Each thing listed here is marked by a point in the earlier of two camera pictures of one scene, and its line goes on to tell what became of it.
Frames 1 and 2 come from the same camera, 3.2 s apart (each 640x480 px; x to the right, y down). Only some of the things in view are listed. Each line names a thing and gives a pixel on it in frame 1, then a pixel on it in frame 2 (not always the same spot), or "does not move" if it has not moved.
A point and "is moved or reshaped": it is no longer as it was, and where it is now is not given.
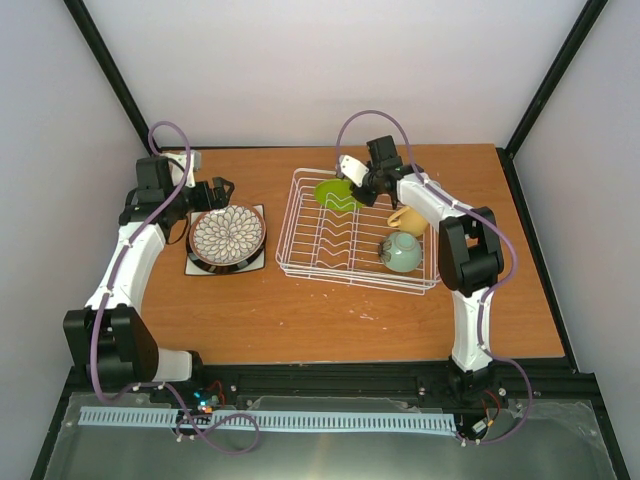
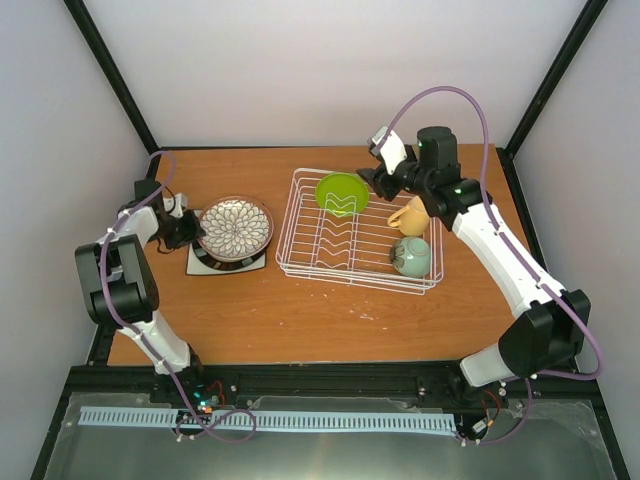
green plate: x=335 y=194 does not move
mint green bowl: x=400 y=252 is moved or reshaped
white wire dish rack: x=327 y=234 does not move
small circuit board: x=205 y=403 does not move
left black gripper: x=220 y=199 to x=194 y=232
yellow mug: x=408 y=220 does not move
